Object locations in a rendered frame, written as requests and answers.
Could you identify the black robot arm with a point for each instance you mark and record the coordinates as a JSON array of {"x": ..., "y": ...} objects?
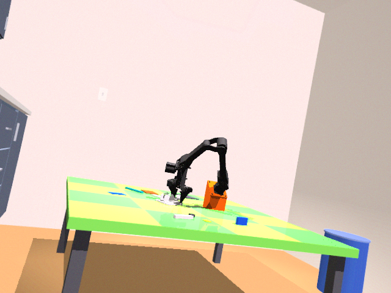
[{"x": 183, "y": 164}]

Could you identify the white flat bar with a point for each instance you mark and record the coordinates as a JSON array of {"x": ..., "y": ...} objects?
[{"x": 179, "y": 216}]

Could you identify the small blue block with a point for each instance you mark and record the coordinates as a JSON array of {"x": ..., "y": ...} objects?
[{"x": 241, "y": 221}]

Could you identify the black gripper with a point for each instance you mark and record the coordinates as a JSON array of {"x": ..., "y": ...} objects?
[{"x": 185, "y": 190}]

